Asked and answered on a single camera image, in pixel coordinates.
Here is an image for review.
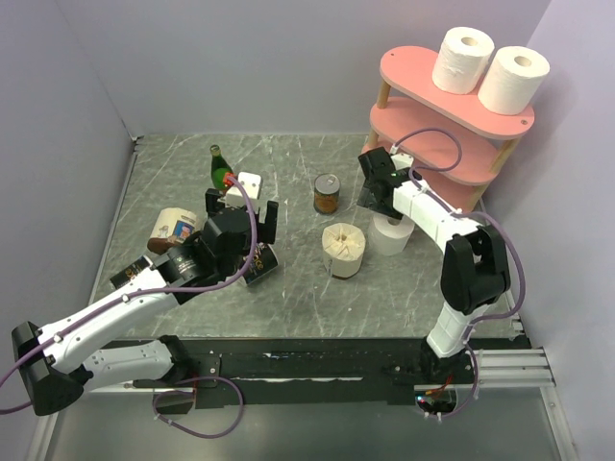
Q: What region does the pink three-tier shelf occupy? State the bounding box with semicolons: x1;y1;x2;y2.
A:
360;45;536;222

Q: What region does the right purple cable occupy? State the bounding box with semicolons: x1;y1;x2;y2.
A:
391;127;529;424

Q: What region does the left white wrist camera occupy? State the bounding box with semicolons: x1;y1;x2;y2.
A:
225;172;262;210

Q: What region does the cream paper roll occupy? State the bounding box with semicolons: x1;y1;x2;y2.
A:
321;223;366;279

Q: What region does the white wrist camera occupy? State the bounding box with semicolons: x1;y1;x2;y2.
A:
225;172;262;210
391;153;414;170

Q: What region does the black wrapped paper roll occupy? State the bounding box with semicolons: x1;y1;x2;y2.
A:
110;255;153;290
239;243;279;286

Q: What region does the brown glass jar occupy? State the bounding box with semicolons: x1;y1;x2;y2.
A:
313;174;341;214

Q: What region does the white paper towel roll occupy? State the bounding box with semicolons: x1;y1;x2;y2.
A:
431;27;495;95
368;213;415;256
478;46;551;115

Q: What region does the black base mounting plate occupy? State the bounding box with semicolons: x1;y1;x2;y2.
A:
110;335;486;417

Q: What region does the printed wrapped paper roll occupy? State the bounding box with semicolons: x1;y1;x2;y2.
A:
146;207;199;255

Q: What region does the purple cable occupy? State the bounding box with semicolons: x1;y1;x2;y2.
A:
0;175;260;437
391;127;529;424

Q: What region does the green glass bottle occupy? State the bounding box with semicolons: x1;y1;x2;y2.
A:
209;144;234;193

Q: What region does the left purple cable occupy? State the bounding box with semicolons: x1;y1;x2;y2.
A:
0;175;260;437

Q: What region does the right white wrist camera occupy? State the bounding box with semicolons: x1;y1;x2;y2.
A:
391;153;414;170

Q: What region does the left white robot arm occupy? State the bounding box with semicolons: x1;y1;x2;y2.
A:
12;189;279;416

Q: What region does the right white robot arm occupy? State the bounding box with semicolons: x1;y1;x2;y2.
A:
357;147;510;383

